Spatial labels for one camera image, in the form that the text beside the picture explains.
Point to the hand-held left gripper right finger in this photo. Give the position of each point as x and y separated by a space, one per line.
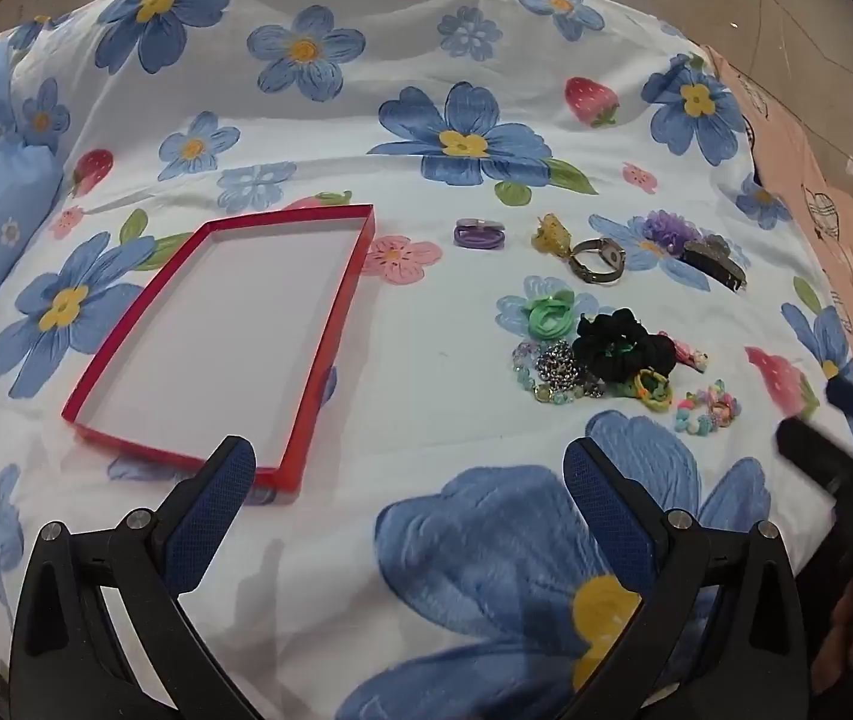
610 510

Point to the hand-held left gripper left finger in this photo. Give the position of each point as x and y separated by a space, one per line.
209 510

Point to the black scrunchie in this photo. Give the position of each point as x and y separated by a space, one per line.
618 345

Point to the red shallow box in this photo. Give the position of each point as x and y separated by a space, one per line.
306 360

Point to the pink hair clip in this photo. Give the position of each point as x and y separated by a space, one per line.
685 352

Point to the pink printed sheet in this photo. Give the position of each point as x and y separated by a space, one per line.
831 202

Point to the dark glitter hair claw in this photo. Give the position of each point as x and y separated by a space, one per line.
715 259

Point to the floral bedsheet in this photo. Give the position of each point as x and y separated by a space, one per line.
411 360

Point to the silver wristwatch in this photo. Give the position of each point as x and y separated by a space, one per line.
606 259

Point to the purple flower scrunchie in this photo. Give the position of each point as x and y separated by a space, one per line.
668 229

